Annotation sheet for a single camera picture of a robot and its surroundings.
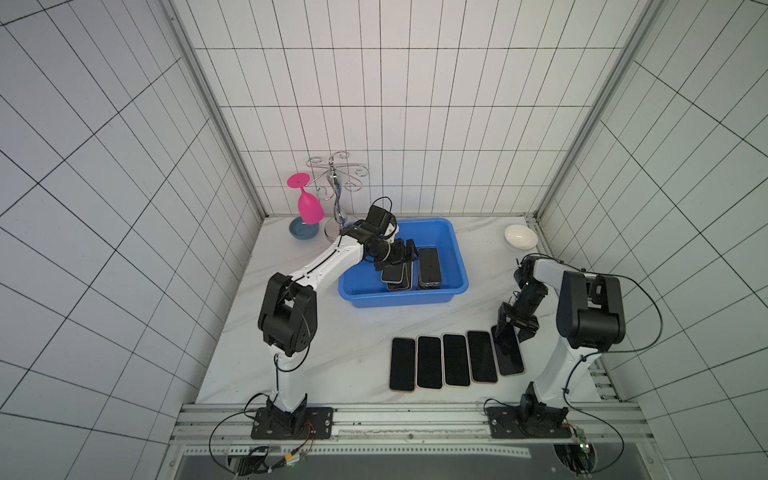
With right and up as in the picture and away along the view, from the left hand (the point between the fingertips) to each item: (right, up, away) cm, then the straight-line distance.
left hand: (405, 265), depth 88 cm
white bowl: (+45, +9, +22) cm, 51 cm away
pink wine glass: (-32, +18, +12) cm, 38 cm away
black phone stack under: (+1, -6, +7) cm, 10 cm away
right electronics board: (+40, -43, -20) cm, 62 cm away
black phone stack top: (-4, -4, +10) cm, 11 cm away
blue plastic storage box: (-13, -8, +10) cm, 19 cm away
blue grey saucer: (-39, +11, +27) cm, 49 cm away
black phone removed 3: (+14, -27, -5) cm, 31 cm away
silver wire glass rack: (-22, +29, +7) cm, 37 cm away
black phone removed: (-1, -28, -6) cm, 28 cm away
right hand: (+28, -21, 0) cm, 35 cm away
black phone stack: (+9, -2, +13) cm, 16 cm away
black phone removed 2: (+7, -27, -5) cm, 28 cm away
